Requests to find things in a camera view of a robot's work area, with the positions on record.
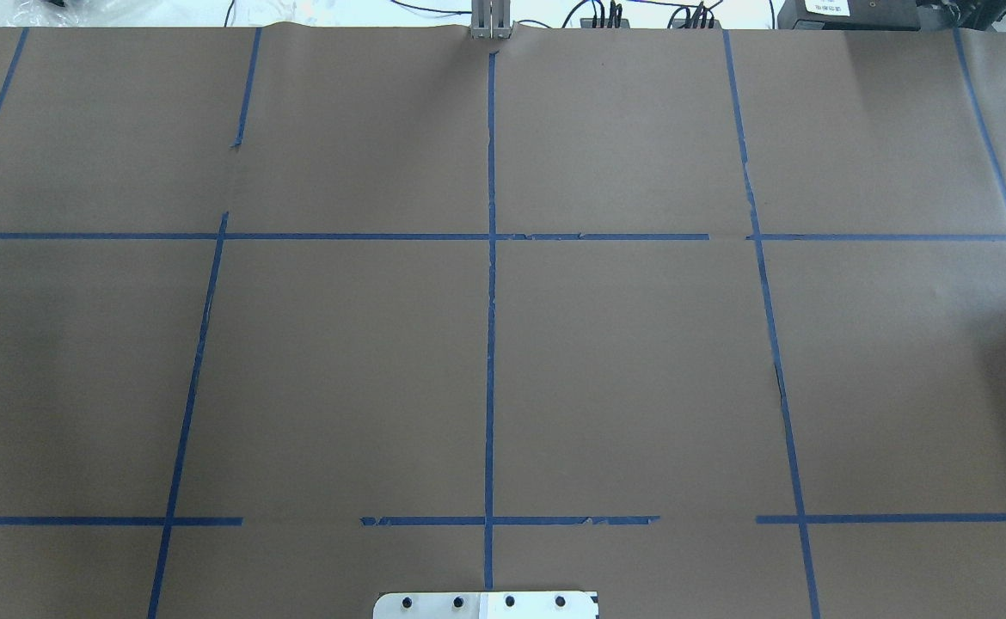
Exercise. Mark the black desktop box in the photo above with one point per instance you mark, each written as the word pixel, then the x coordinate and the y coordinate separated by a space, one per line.
pixel 849 15

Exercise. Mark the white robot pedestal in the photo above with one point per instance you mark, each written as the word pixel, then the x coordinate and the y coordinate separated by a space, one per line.
pixel 487 604

